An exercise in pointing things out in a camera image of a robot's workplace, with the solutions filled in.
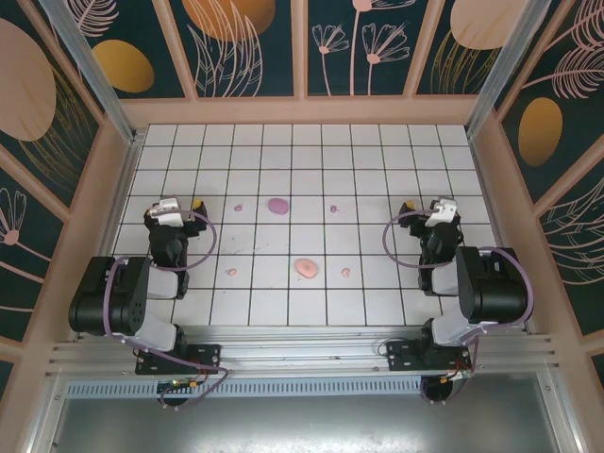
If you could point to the small electronics board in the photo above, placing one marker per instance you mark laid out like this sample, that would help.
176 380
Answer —
177 383
460 375

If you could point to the purple earbud charging case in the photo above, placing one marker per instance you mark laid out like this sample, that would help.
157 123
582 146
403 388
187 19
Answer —
278 206

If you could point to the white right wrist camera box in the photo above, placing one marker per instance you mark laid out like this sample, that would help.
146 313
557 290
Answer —
442 211

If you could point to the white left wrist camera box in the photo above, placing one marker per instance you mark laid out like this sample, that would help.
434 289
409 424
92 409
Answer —
169 211

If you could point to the pink earbud charging case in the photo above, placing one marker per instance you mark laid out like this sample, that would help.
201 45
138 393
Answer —
307 267

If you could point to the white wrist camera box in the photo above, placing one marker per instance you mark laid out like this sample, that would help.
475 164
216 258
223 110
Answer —
169 211
442 211

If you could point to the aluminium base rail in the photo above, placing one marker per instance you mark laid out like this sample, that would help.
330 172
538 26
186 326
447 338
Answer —
302 349

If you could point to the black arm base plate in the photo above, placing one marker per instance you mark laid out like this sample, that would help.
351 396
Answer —
207 356
401 356

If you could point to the aluminium frame post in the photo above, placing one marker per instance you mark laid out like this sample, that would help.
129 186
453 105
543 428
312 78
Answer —
505 71
93 71

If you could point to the aluminium side rail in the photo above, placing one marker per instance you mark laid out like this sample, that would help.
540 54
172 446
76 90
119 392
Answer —
123 189
485 189

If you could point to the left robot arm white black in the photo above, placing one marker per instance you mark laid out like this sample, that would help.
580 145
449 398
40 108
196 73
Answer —
108 297

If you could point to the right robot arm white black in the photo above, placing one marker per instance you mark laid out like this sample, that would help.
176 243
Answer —
495 288

